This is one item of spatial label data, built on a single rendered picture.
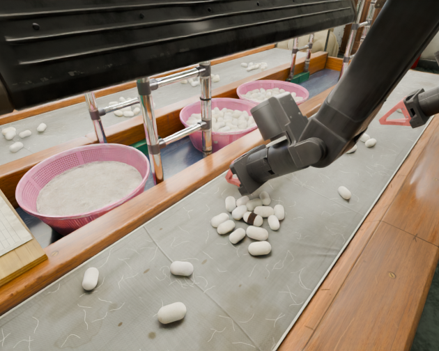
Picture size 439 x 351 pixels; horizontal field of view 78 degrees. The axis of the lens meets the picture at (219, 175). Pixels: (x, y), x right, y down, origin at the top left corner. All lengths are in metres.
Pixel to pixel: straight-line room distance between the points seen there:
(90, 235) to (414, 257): 0.52
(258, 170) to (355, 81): 0.21
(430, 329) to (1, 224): 1.43
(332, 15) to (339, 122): 0.25
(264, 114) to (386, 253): 0.29
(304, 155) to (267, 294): 0.21
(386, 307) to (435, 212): 0.25
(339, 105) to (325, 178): 0.32
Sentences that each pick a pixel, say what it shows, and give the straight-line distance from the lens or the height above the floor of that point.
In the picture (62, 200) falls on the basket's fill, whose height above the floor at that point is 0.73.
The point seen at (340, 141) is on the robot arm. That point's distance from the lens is 0.38.
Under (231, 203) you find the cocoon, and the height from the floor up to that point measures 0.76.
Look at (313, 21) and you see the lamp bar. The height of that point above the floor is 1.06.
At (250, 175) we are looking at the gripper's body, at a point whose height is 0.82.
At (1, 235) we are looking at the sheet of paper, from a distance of 0.57.
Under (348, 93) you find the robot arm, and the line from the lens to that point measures 0.37.
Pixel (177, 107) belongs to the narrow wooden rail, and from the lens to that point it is 0.94.
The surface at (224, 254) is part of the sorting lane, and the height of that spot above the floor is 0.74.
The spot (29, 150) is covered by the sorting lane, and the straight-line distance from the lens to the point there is 0.89.
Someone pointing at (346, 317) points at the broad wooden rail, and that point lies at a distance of 0.42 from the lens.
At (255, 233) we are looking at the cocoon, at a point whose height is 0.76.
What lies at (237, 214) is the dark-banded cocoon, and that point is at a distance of 0.51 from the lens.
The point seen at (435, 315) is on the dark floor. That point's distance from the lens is 1.53.
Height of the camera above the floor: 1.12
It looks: 36 degrees down
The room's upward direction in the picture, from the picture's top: straight up
